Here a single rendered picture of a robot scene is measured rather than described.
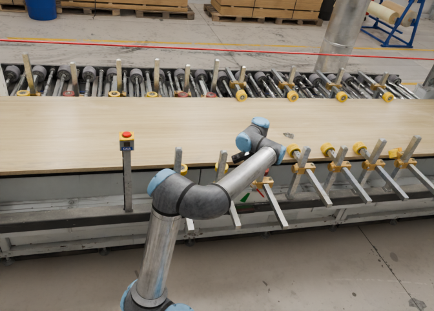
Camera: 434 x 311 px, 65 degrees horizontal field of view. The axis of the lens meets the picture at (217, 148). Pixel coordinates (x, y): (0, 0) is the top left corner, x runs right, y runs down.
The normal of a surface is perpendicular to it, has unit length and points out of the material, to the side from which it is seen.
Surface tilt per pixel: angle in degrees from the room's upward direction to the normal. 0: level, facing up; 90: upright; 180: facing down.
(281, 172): 90
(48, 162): 0
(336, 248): 0
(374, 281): 0
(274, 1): 90
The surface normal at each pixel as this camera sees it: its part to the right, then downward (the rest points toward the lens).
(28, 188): 0.22, 0.61
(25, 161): 0.13, -0.79
